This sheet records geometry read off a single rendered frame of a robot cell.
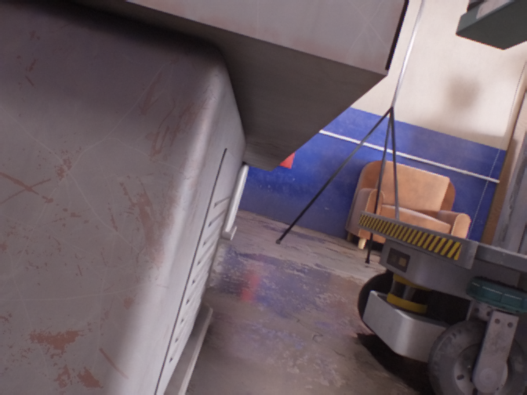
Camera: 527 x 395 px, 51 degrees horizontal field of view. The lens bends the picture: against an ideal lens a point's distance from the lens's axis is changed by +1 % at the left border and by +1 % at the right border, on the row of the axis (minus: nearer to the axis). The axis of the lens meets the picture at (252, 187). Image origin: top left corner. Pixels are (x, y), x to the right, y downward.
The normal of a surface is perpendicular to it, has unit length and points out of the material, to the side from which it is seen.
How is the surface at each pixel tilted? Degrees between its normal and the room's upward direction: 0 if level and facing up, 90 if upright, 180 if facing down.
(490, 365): 90
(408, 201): 110
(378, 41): 90
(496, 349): 90
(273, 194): 90
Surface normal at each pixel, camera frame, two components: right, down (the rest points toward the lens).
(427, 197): 0.03, 0.18
